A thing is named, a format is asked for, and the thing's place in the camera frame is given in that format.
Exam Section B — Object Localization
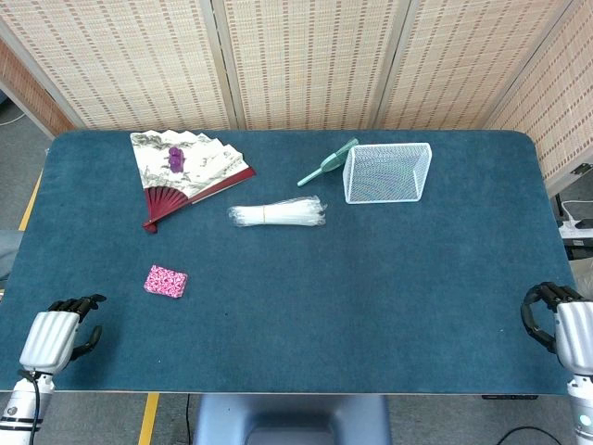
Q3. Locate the bamboo folding screen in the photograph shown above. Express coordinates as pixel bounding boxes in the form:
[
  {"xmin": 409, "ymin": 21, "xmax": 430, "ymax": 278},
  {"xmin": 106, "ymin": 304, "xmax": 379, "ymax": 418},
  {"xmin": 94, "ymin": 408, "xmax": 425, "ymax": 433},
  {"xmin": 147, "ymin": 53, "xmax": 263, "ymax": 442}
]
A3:
[{"xmin": 0, "ymin": 0, "xmax": 593, "ymax": 186}]

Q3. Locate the black floor cable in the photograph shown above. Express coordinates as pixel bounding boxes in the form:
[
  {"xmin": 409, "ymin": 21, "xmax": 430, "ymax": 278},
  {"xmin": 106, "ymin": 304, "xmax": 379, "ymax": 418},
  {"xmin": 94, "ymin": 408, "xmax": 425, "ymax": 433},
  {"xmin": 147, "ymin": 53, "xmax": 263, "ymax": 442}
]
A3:
[{"xmin": 495, "ymin": 425, "xmax": 578, "ymax": 445}]

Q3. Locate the white power strip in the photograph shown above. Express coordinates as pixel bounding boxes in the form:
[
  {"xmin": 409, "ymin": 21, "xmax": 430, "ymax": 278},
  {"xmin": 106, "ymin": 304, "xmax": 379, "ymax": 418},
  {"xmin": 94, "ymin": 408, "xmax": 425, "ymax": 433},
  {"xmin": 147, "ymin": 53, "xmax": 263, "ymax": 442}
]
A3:
[{"xmin": 558, "ymin": 217, "xmax": 593, "ymax": 240}]

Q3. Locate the pink patterned small pouch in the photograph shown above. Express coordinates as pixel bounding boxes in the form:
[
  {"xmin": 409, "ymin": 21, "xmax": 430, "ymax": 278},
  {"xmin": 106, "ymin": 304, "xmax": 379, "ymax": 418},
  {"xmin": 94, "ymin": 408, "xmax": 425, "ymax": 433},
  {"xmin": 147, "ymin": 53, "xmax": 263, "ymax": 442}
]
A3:
[{"xmin": 143, "ymin": 264, "xmax": 189, "ymax": 299}]

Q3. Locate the green hand brush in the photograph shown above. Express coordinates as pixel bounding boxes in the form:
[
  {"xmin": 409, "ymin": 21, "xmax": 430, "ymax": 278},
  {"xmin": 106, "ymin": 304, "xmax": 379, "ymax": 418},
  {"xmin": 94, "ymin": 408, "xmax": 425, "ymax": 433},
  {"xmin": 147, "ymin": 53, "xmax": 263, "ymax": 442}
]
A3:
[{"xmin": 296, "ymin": 136, "xmax": 360, "ymax": 187}]

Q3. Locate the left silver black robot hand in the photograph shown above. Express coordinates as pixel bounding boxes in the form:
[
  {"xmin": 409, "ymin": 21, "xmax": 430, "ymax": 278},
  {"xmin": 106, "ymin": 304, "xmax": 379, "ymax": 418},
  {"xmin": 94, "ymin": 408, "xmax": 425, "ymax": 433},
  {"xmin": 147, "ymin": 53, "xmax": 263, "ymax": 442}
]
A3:
[{"xmin": 19, "ymin": 293, "xmax": 107, "ymax": 375}]

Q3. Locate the white wire mesh basket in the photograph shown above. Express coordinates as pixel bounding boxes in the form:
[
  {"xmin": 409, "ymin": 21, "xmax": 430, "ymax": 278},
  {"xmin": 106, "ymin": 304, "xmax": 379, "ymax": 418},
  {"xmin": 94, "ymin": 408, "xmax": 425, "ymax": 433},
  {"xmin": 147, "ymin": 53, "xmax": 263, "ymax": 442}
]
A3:
[{"xmin": 343, "ymin": 142, "xmax": 433, "ymax": 205}]

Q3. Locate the painted paper folding fan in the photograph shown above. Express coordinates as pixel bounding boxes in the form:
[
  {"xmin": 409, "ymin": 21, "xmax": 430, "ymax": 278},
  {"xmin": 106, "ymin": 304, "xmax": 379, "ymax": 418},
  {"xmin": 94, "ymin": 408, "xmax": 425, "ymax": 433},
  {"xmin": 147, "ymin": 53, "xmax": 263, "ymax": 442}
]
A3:
[{"xmin": 130, "ymin": 130, "xmax": 258, "ymax": 235}]

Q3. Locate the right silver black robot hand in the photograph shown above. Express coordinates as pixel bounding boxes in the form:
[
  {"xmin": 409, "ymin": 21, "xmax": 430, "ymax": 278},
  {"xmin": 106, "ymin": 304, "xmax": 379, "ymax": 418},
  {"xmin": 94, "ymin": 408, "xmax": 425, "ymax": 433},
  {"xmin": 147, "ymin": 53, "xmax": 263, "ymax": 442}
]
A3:
[{"xmin": 520, "ymin": 281, "xmax": 593, "ymax": 375}]

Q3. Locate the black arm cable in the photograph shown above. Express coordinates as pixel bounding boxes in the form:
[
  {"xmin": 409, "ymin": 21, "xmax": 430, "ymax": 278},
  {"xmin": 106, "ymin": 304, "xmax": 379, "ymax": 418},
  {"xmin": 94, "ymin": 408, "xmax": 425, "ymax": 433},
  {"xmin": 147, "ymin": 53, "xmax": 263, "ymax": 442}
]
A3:
[{"xmin": 17, "ymin": 369, "xmax": 44, "ymax": 445}]

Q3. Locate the white power cable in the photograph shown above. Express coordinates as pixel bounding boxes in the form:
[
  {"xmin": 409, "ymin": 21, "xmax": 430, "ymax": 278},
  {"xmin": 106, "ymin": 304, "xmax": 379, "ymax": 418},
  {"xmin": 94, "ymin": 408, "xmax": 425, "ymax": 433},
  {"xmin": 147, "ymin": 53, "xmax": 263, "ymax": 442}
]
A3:
[{"xmin": 559, "ymin": 198, "xmax": 593, "ymax": 222}]

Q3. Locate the blue felt table mat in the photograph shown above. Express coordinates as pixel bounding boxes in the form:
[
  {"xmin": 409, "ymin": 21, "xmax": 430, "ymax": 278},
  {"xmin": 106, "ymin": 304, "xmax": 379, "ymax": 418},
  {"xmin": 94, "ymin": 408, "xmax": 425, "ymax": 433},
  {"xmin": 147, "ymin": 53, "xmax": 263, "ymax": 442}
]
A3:
[{"xmin": 0, "ymin": 129, "xmax": 580, "ymax": 395}]

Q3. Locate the clear plastic tie bundle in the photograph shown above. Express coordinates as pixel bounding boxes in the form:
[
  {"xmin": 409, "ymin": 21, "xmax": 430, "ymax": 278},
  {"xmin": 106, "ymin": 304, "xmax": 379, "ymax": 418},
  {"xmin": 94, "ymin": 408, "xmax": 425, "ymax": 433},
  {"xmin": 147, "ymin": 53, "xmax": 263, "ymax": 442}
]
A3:
[{"xmin": 226, "ymin": 194, "xmax": 328, "ymax": 229}]

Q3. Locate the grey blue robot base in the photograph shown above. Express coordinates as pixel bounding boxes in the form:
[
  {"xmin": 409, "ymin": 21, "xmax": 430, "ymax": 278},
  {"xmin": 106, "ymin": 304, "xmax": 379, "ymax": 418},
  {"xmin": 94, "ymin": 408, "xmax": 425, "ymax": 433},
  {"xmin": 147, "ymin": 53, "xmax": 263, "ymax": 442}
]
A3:
[{"xmin": 192, "ymin": 393, "xmax": 393, "ymax": 445}]

